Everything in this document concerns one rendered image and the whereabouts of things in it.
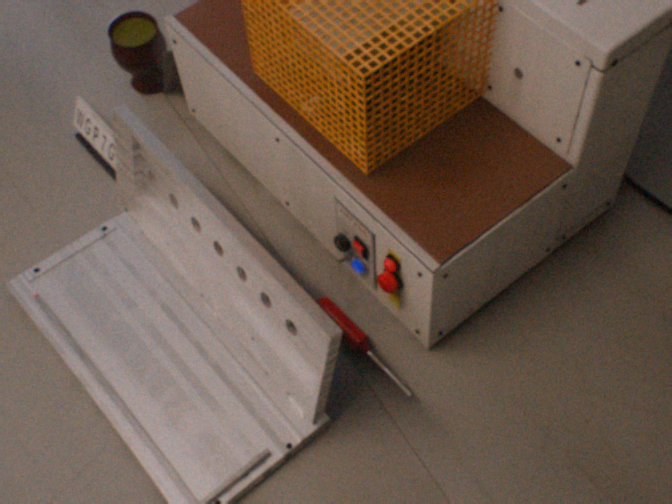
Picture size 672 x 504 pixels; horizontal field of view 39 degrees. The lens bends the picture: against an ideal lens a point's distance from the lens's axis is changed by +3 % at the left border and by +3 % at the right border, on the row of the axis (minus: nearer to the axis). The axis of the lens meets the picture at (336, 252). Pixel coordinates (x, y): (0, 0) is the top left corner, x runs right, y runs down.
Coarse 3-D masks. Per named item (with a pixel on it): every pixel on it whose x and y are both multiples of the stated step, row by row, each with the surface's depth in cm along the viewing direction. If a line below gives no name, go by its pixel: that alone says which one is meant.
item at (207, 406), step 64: (64, 256) 130; (128, 256) 130; (64, 320) 125; (128, 320) 124; (192, 320) 124; (128, 384) 119; (192, 384) 119; (256, 384) 118; (192, 448) 114; (256, 448) 114
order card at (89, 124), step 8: (80, 104) 141; (80, 112) 142; (88, 112) 140; (80, 120) 143; (88, 120) 141; (96, 120) 139; (80, 128) 144; (88, 128) 142; (96, 128) 140; (104, 128) 138; (88, 136) 142; (96, 136) 141; (104, 136) 139; (112, 136) 137; (96, 144) 141; (104, 144) 140; (112, 144) 138; (104, 152) 140; (112, 152) 139; (112, 160) 139
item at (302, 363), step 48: (144, 144) 117; (144, 192) 126; (192, 192) 112; (192, 240) 120; (240, 240) 107; (240, 288) 115; (288, 288) 104; (240, 336) 118; (288, 336) 110; (336, 336) 100; (288, 384) 113
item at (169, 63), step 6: (168, 54) 138; (168, 60) 140; (174, 60) 141; (168, 66) 142; (174, 66) 143; (168, 72) 143; (174, 72) 145; (168, 78) 145; (174, 78) 147; (168, 84) 147; (174, 84) 149; (180, 84) 150; (168, 90) 149
